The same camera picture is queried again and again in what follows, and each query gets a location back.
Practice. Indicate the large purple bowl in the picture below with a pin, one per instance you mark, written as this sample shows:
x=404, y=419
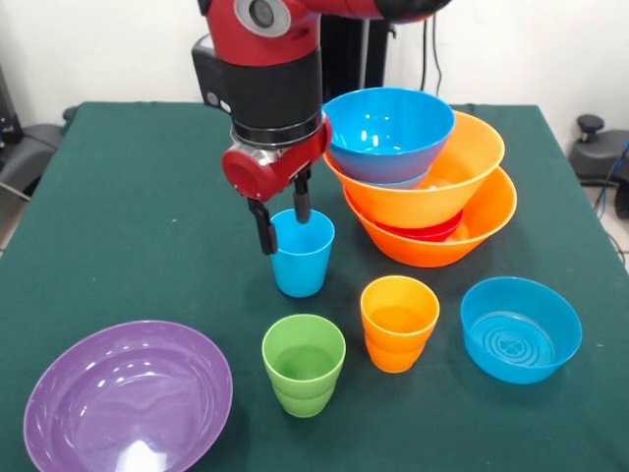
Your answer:
x=128, y=398

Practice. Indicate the blue cup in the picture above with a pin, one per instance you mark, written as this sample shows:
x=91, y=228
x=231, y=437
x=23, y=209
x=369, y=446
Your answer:
x=302, y=275

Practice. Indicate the black pedestal foot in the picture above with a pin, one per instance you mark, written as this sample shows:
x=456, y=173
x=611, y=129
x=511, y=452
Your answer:
x=29, y=147
x=599, y=157

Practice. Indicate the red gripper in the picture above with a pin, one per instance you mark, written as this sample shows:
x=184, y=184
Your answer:
x=250, y=174

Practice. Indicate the dark green tablecloth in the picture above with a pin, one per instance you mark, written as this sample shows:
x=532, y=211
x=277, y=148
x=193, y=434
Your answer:
x=147, y=196

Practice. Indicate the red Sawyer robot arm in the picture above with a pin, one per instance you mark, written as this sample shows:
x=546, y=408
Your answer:
x=265, y=74

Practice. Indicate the small magenta bowl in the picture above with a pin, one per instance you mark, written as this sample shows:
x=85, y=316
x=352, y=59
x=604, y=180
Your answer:
x=422, y=231

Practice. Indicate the small cyan bowl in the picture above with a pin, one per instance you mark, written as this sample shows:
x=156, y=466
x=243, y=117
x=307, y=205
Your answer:
x=408, y=183

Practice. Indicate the green cup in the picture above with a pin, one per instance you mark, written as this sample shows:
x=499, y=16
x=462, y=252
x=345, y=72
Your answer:
x=303, y=388

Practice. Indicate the large blue bowl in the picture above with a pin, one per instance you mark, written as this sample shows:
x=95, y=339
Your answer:
x=388, y=123

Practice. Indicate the blue ribbed-bottom bowl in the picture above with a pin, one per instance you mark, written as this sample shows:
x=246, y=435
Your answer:
x=521, y=339

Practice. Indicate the orange cup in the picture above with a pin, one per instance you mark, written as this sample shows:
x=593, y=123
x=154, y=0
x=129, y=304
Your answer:
x=398, y=344

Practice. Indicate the large orange bowl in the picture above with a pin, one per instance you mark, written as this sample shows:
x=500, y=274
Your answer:
x=422, y=255
x=467, y=157

